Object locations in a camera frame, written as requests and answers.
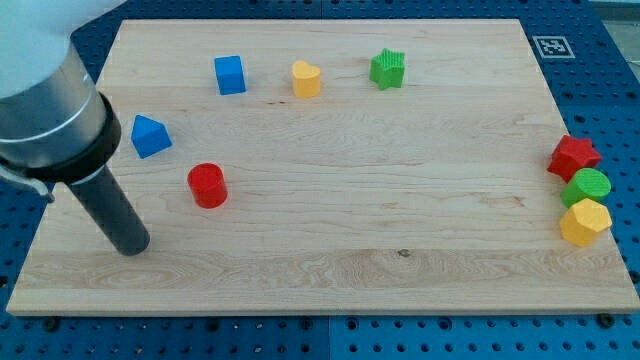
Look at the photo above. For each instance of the green star block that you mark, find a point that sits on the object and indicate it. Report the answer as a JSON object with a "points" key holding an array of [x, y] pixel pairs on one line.
{"points": [[387, 69]]}

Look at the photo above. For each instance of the blue pentagon house block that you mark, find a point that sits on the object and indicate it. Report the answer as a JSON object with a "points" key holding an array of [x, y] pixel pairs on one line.
{"points": [[149, 136]]}

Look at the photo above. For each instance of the red star block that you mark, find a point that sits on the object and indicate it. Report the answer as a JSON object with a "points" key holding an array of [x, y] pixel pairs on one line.
{"points": [[572, 154]]}

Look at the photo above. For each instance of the blue cube block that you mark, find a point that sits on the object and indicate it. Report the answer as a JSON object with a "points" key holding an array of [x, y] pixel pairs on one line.
{"points": [[229, 75]]}

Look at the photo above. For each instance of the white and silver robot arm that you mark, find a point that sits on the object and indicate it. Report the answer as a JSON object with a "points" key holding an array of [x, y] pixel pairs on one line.
{"points": [[56, 127]]}

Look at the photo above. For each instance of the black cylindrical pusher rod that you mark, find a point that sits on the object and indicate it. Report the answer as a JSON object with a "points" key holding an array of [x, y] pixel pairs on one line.
{"points": [[102, 197]]}

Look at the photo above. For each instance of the green cylinder block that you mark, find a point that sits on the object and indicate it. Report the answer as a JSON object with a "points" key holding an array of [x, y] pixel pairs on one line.
{"points": [[586, 183]]}

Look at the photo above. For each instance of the light wooden board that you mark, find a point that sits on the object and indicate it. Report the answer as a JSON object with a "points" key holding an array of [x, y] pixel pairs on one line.
{"points": [[429, 199]]}

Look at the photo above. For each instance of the yellow hexagon block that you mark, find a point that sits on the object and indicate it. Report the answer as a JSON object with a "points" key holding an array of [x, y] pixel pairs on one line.
{"points": [[584, 221]]}

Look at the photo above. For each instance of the red cylinder block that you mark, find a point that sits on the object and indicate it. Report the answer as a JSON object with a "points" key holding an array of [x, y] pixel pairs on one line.
{"points": [[207, 184]]}

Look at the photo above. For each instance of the yellow heart block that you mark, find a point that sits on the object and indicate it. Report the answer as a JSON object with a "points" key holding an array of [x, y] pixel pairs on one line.
{"points": [[306, 79]]}

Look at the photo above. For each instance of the white fiducial marker tag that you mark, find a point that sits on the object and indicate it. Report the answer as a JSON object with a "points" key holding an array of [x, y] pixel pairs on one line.
{"points": [[553, 47]]}

